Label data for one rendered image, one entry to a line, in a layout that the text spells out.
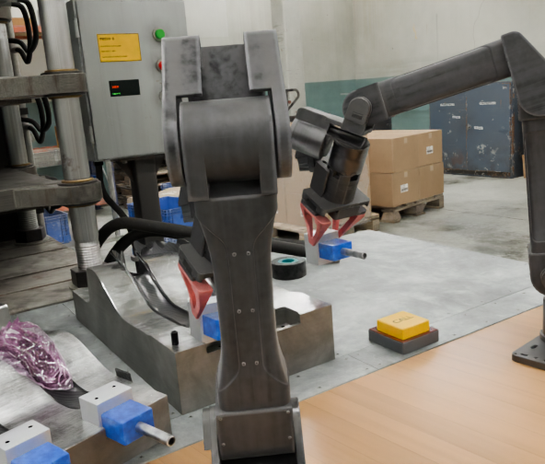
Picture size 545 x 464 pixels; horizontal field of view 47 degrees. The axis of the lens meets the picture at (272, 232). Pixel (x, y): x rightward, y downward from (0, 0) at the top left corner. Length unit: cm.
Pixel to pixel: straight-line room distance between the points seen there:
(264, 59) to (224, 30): 829
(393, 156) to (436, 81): 453
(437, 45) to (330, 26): 176
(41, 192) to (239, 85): 105
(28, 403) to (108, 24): 108
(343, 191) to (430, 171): 497
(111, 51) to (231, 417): 126
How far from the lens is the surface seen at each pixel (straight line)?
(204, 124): 45
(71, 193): 150
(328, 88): 978
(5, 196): 156
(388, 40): 965
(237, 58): 53
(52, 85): 149
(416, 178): 581
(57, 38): 152
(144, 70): 171
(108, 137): 167
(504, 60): 95
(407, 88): 97
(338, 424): 82
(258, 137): 45
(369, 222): 529
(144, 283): 109
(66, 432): 77
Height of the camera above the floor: 121
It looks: 13 degrees down
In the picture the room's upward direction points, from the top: 5 degrees counter-clockwise
